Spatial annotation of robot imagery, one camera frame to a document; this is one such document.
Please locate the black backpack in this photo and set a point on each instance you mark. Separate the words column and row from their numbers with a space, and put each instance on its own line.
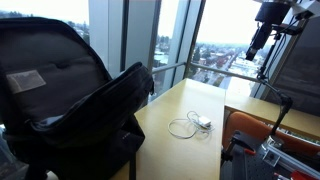
column 62, row 111

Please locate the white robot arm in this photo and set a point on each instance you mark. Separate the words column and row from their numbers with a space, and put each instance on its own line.
column 304, row 10

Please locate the metal window railing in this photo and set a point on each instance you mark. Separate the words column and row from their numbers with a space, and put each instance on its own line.
column 186, row 65

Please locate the orange chair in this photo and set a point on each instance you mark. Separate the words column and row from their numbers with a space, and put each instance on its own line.
column 255, row 128

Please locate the dark monitor screen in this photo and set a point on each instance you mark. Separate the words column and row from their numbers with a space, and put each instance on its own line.
column 297, row 72

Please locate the red handled clamp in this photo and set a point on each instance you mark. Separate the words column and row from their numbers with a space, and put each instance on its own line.
column 242, row 141

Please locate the aluminium rail bracket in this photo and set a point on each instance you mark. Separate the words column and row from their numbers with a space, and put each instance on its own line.
column 273, row 155

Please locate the black camera on stand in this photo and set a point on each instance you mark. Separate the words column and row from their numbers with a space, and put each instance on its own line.
column 270, row 14

